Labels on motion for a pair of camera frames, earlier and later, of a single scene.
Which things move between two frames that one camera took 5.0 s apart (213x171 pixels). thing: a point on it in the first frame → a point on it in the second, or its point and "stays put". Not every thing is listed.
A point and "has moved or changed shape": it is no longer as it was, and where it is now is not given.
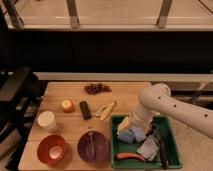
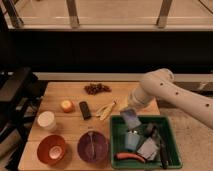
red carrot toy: x=123 y=155 stays put
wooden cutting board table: x=70 y=127 stays put
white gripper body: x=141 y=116 → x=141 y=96
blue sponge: x=132 y=135 has moved or changed shape
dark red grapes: x=97 y=89 stays put
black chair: x=21 y=91 stays put
